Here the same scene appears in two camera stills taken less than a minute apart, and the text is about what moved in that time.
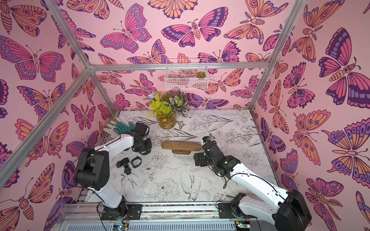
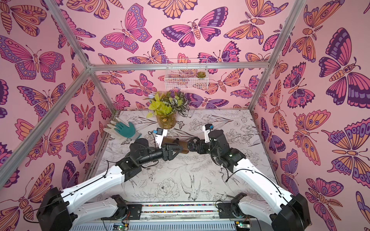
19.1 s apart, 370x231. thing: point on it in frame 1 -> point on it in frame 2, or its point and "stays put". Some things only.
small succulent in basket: (201, 74) stays put
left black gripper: (149, 147) -> (167, 150)
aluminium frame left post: (43, 127) stays put
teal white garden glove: (115, 128) stays put
